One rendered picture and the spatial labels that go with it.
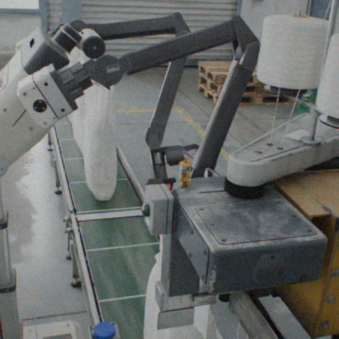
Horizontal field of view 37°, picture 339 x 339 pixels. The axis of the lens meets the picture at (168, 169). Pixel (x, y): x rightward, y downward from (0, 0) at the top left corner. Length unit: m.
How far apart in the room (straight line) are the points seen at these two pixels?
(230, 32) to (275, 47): 0.19
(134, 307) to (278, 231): 1.39
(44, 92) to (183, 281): 0.58
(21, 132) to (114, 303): 1.05
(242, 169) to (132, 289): 1.42
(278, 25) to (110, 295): 1.52
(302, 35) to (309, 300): 0.60
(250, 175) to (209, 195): 0.10
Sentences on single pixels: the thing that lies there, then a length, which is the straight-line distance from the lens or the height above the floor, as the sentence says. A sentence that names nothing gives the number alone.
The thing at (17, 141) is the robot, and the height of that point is 1.28.
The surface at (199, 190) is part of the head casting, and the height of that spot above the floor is 1.34.
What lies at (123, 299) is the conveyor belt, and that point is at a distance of 2.32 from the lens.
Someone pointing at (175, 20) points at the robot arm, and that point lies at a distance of 1.88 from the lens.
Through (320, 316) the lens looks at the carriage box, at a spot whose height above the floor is 1.09.
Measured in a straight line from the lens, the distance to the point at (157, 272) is 1.73.
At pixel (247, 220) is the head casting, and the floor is 1.34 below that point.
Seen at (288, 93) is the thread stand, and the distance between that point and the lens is 1.26.
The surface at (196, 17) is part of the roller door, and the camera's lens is 8.97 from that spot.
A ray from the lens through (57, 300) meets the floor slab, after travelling 2.96.
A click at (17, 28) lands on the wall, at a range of 8.54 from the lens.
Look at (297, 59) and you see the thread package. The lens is 1.21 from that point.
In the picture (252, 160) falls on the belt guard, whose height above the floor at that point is 1.42.
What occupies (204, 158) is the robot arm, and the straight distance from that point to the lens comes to 1.36.
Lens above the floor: 1.81
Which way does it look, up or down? 23 degrees down
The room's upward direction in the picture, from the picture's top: 3 degrees clockwise
